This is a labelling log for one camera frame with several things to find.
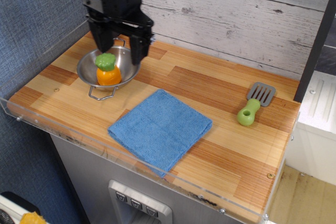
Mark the orange yellow object bottom left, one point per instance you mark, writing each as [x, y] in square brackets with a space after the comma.
[32, 218]

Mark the dark vertical post right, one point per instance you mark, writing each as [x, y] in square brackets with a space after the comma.
[316, 49]

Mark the grey spatula with green handle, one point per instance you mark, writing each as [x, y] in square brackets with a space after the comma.
[259, 95]

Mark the silver dispenser button panel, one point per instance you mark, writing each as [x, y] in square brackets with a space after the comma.
[131, 206]

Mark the blue folded cloth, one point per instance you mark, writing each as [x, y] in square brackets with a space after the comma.
[160, 130]

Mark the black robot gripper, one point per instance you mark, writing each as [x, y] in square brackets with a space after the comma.
[106, 17]

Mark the white toy sink counter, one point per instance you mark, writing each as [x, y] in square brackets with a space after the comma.
[311, 149]

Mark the stainless steel bowl with handles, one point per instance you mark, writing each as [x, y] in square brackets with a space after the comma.
[86, 70]

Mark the grey toy fridge cabinet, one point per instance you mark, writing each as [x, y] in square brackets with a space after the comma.
[90, 174]

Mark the orange green carrot saltshaker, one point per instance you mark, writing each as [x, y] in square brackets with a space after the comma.
[107, 72]

